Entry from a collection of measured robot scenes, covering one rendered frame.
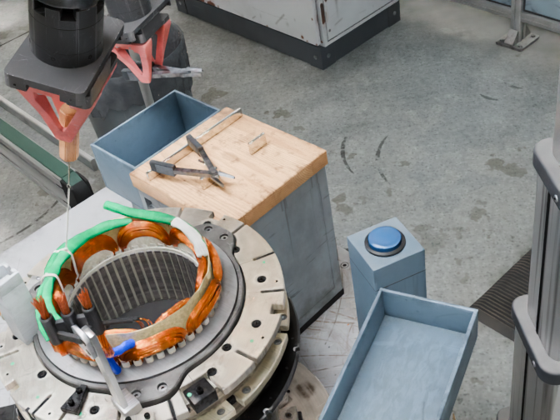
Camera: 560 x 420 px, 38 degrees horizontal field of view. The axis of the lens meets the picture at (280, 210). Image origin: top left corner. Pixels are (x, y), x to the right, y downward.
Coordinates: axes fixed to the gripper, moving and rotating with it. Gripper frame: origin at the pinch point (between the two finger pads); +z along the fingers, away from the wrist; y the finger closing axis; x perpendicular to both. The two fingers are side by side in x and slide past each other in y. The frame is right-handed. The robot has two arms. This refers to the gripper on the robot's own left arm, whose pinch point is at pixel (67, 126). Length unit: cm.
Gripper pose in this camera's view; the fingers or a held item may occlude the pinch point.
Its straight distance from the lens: 74.7
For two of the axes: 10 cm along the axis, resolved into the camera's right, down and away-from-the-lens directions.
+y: -1.9, 7.2, -6.7
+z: -1.9, 6.4, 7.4
